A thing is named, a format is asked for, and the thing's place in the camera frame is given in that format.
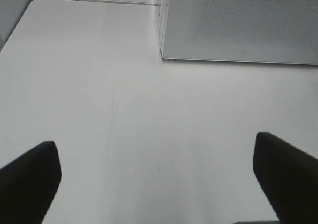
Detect white microwave door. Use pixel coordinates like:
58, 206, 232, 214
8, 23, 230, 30
161, 0, 318, 65

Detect white microwave oven body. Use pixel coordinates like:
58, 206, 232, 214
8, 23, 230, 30
157, 0, 170, 58

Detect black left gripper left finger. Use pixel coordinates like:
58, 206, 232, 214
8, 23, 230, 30
0, 141, 61, 224

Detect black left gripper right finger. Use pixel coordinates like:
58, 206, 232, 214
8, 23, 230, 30
253, 132, 318, 224

